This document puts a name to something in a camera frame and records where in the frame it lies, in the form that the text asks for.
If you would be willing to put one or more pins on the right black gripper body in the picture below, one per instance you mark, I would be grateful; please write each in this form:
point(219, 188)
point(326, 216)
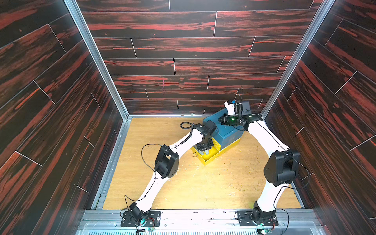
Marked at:
point(224, 120)

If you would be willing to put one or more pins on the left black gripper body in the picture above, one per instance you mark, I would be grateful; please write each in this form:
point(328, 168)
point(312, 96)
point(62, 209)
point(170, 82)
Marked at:
point(205, 145)

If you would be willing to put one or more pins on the teal yellow drawer cabinet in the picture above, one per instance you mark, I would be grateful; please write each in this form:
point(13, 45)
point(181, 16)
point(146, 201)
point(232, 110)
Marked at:
point(226, 136)

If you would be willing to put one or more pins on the yellow bottom drawer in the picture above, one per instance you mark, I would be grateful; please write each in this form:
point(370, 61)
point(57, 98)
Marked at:
point(206, 158)

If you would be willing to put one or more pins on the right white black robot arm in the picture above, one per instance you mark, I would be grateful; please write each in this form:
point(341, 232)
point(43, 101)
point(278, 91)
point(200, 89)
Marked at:
point(280, 170)

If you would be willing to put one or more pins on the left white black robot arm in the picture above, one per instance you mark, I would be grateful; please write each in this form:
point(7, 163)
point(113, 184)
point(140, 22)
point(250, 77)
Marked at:
point(166, 166)

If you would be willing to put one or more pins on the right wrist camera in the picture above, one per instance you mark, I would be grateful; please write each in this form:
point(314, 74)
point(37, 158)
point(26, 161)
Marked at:
point(238, 108)

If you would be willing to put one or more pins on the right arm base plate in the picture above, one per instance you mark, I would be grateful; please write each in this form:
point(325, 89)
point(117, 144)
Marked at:
point(256, 217)

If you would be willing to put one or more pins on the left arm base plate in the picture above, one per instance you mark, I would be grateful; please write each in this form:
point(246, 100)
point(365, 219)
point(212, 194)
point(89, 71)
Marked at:
point(150, 219)

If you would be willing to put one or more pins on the aluminium front rail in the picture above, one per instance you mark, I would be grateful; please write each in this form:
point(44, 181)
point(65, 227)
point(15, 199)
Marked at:
point(201, 222)

